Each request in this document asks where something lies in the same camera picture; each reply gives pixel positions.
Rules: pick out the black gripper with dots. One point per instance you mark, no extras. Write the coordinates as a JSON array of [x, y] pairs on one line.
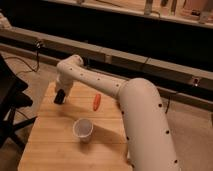
[[60, 96]]

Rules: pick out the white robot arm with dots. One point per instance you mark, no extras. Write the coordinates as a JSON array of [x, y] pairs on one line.
[[149, 138]]

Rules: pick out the orange carrot toy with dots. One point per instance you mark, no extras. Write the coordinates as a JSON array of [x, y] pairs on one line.
[[96, 102]]

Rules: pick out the white paper cup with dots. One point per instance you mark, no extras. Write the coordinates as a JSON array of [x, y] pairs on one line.
[[83, 129]]

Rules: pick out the black office chair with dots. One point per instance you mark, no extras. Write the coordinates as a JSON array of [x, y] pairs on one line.
[[12, 98]]

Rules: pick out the grey wall rail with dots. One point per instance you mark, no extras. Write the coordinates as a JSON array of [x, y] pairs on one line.
[[188, 85]]

